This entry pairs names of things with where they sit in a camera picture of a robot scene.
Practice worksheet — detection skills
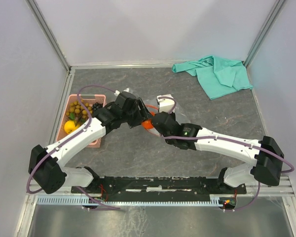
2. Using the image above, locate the pink perforated basket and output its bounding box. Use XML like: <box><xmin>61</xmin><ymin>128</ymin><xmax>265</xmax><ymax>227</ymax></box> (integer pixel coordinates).
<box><xmin>56</xmin><ymin>94</ymin><xmax>106</xmax><ymax>141</ymax></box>

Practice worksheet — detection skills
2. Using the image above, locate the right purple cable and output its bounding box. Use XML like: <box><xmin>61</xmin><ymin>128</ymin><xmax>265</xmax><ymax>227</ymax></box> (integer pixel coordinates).
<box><xmin>157</xmin><ymin>96</ymin><xmax>295</xmax><ymax>212</ymax></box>

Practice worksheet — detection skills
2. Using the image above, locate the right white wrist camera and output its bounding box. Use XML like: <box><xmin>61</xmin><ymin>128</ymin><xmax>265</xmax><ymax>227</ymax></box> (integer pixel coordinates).
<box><xmin>157</xmin><ymin>94</ymin><xmax>177</xmax><ymax>113</ymax></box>

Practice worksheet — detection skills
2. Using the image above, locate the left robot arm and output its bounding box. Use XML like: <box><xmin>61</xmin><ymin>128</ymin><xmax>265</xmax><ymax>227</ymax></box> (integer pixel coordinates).
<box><xmin>29</xmin><ymin>91</ymin><xmax>152</xmax><ymax>194</ymax></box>

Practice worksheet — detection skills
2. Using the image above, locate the purple cable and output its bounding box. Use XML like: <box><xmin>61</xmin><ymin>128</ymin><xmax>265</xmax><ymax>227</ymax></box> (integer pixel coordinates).
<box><xmin>26</xmin><ymin>85</ymin><xmax>119</xmax><ymax>195</ymax></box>
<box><xmin>157</xmin><ymin>96</ymin><xmax>295</xmax><ymax>212</ymax></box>

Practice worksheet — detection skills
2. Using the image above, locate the yellow toy fruit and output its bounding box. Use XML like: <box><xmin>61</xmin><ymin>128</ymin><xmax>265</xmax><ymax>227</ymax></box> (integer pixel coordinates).
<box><xmin>64</xmin><ymin>120</ymin><xmax>80</xmax><ymax>134</ymax></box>

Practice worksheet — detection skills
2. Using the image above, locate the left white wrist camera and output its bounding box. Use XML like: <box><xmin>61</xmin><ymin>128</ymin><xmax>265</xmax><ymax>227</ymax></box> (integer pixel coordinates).
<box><xmin>114</xmin><ymin>88</ymin><xmax>132</xmax><ymax>96</ymax></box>

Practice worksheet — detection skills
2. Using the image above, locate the teal cloth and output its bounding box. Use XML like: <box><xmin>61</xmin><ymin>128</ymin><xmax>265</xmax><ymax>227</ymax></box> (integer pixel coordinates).
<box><xmin>172</xmin><ymin>55</ymin><xmax>253</xmax><ymax>100</ymax></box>

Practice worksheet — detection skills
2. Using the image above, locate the dark toy grape bunch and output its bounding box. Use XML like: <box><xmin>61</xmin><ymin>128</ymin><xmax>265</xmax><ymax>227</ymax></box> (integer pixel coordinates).
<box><xmin>92</xmin><ymin>102</ymin><xmax>103</xmax><ymax>112</ymax></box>

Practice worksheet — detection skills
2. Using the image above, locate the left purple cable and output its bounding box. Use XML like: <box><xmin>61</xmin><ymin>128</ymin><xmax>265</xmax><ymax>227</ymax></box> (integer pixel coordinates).
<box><xmin>26</xmin><ymin>85</ymin><xmax>119</xmax><ymax>195</ymax></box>

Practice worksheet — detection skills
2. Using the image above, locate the brown longan bunch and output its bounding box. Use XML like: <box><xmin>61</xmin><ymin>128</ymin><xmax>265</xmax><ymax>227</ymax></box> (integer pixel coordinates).
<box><xmin>65</xmin><ymin>100</ymin><xmax>92</xmax><ymax>121</ymax></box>

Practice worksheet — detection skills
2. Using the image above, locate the clear zip top bag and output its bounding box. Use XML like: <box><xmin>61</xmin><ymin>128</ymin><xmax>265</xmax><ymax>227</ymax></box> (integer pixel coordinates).
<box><xmin>144</xmin><ymin>94</ymin><xmax>190</xmax><ymax>123</ymax></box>

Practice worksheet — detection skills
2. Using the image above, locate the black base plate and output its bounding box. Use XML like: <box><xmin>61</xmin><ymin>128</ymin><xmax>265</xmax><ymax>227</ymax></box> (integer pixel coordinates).
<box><xmin>84</xmin><ymin>176</ymin><xmax>247</xmax><ymax>202</ymax></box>

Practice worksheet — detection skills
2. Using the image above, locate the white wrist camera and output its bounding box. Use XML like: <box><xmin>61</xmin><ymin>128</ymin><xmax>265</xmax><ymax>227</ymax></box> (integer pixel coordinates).
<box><xmin>114</xmin><ymin>88</ymin><xmax>132</xmax><ymax>96</ymax></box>
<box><xmin>157</xmin><ymin>94</ymin><xmax>177</xmax><ymax>113</ymax></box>

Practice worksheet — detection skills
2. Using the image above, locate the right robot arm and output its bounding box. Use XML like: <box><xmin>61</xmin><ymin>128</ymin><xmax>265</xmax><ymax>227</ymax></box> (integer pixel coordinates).
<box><xmin>151</xmin><ymin>112</ymin><xmax>284</xmax><ymax>193</ymax></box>

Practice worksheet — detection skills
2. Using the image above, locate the orange toy fruit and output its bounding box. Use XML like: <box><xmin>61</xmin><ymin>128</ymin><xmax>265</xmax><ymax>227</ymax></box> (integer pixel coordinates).
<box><xmin>141</xmin><ymin>118</ymin><xmax>154</xmax><ymax>130</ymax></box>

